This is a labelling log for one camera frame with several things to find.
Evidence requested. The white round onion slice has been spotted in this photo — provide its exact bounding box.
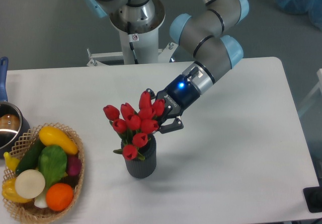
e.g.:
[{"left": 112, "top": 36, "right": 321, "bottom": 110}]
[{"left": 15, "top": 169, "right": 45, "bottom": 199}]

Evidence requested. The black cable on pedestal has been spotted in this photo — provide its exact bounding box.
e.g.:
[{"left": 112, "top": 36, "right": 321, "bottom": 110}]
[{"left": 127, "top": 21, "right": 139, "bottom": 65}]

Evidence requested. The red tulip bouquet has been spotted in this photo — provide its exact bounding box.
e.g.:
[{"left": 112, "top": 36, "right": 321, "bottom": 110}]
[{"left": 103, "top": 91, "right": 166, "bottom": 161}]

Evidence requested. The dark green cucumber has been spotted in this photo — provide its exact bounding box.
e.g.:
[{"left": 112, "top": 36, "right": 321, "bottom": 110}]
[{"left": 15, "top": 139, "right": 45, "bottom": 176}]

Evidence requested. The white frame at right edge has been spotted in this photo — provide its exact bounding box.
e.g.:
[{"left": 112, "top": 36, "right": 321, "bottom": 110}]
[{"left": 297, "top": 68, "right": 321, "bottom": 118}]

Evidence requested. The yellow bell pepper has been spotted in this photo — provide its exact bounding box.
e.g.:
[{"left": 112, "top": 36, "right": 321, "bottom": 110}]
[{"left": 2, "top": 178, "right": 33, "bottom": 203}]

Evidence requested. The yellow squash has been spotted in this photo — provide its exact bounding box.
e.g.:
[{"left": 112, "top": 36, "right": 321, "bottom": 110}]
[{"left": 38, "top": 126, "right": 78, "bottom": 155}]

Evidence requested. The woven wicker basket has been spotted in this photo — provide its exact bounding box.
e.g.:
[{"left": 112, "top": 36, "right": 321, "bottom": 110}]
[{"left": 3, "top": 123, "right": 85, "bottom": 223}]

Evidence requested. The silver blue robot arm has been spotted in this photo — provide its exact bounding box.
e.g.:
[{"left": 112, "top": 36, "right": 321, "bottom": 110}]
[{"left": 84, "top": 0, "right": 249, "bottom": 133}]

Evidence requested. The dark grey ribbed vase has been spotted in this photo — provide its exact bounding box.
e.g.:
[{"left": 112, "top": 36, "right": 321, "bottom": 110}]
[{"left": 124, "top": 134, "right": 156, "bottom": 179}]

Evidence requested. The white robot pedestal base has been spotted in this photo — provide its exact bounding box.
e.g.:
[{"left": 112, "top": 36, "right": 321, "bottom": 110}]
[{"left": 87, "top": 29, "right": 178, "bottom": 66}]

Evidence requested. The blue handled saucepan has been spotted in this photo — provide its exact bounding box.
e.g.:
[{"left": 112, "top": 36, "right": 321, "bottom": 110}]
[{"left": 1, "top": 56, "right": 30, "bottom": 159}]

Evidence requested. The green lettuce leaf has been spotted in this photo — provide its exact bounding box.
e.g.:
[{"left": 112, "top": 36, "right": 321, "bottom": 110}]
[{"left": 38, "top": 145, "right": 67, "bottom": 190}]

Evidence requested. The orange fruit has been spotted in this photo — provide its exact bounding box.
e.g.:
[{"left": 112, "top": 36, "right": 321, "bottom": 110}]
[{"left": 46, "top": 183, "right": 73, "bottom": 211}]

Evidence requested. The purple red onion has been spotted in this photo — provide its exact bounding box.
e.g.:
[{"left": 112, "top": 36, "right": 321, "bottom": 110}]
[{"left": 66, "top": 156, "right": 82, "bottom": 176}]

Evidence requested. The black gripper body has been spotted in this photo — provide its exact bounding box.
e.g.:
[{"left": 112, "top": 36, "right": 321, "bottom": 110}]
[{"left": 156, "top": 74, "right": 201, "bottom": 122}]

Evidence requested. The black device at table edge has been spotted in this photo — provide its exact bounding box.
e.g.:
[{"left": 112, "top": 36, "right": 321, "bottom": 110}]
[{"left": 303, "top": 186, "right": 321, "bottom": 213}]

